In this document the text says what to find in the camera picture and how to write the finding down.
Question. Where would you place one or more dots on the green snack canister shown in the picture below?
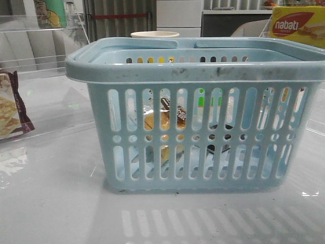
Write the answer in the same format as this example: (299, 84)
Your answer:
(50, 13)

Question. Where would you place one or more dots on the black tissue pack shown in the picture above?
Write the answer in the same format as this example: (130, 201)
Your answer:
(225, 138)

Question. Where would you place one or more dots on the white cabinet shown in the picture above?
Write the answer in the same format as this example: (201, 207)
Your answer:
(183, 17)

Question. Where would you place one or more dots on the plate of fruit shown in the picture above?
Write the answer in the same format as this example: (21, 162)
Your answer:
(269, 3)

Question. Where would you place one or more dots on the green plastic drink bottle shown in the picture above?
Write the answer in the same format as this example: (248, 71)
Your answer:
(216, 97)

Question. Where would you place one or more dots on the yellow nabati wafer box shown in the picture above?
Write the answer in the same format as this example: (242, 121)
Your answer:
(299, 24)

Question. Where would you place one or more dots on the light blue plastic basket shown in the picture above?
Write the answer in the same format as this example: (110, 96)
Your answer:
(268, 86)

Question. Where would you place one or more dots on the maroon cracker snack packet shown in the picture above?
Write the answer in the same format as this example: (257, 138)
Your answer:
(14, 119)

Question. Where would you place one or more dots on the bread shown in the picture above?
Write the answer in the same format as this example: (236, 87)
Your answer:
(165, 123)

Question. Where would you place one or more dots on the dark sideboard counter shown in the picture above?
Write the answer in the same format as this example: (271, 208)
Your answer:
(224, 23)

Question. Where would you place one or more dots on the clear acrylic left shelf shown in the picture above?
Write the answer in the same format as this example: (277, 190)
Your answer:
(35, 52)

